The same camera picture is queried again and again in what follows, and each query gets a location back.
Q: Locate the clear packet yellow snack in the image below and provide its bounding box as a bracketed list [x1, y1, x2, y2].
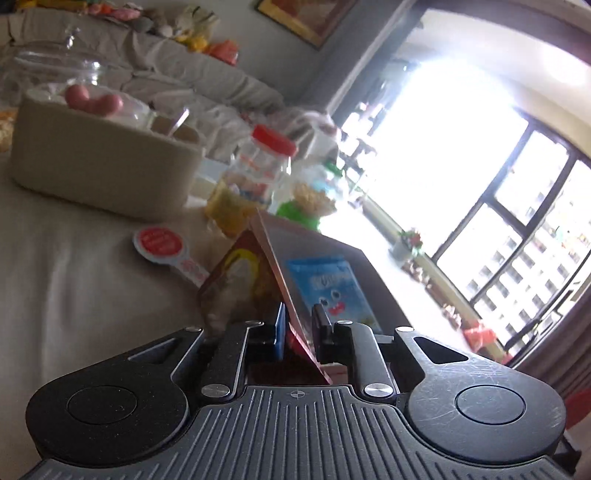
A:
[205, 185, 259, 236]

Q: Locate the pink egg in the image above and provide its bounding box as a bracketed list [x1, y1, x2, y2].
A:
[91, 93, 123, 117]
[65, 84, 92, 110]

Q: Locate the beige oval container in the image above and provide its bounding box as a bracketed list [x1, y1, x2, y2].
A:
[11, 90, 206, 220]

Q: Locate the grey curtain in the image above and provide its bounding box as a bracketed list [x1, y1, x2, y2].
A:
[323, 0, 416, 121]

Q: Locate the red round object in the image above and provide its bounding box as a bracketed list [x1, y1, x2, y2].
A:
[566, 388, 591, 430]

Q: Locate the pink cardboard box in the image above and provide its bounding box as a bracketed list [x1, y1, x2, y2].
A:
[249, 210, 411, 386]

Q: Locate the round red white tag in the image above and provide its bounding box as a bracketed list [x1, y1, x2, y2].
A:
[133, 226, 208, 287]

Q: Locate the white tablecloth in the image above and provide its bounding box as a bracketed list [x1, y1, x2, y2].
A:
[0, 152, 296, 462]

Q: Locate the gold framed red picture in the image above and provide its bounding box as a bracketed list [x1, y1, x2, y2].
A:
[256, 0, 358, 49]

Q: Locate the blue white snack packet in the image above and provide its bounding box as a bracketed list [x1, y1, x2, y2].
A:
[286, 258, 384, 333]

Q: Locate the red yellow snack packet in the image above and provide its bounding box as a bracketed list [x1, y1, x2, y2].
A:
[198, 229, 282, 335]

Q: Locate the green gumball machine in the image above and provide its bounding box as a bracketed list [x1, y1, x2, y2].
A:
[277, 171, 347, 232]

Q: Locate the black window frame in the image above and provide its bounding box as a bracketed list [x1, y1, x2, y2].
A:
[434, 106, 591, 370]

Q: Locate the spoon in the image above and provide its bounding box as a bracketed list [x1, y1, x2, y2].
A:
[168, 108, 190, 139]

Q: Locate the canvas tote bag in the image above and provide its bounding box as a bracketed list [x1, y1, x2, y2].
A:
[178, 4, 218, 35]

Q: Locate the grey sofa cover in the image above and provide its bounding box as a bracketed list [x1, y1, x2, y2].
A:
[0, 7, 284, 153]

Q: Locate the grey plush toy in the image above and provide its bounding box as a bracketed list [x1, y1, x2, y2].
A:
[134, 9, 174, 35]

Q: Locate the potted flowering plant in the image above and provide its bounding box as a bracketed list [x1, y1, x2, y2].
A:
[392, 227, 424, 261]

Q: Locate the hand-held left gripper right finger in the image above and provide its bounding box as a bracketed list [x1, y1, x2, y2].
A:
[310, 304, 469, 400]

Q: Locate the pink plush toy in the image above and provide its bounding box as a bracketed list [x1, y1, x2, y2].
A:
[78, 0, 139, 21]

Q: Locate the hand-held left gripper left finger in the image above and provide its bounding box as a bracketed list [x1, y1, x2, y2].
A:
[127, 302, 287, 400]

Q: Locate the clear jar red lid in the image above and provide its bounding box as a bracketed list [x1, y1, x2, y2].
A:
[231, 124, 297, 213]

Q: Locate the yellow plush toy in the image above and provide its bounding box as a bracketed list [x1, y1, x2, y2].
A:
[178, 30, 208, 51]

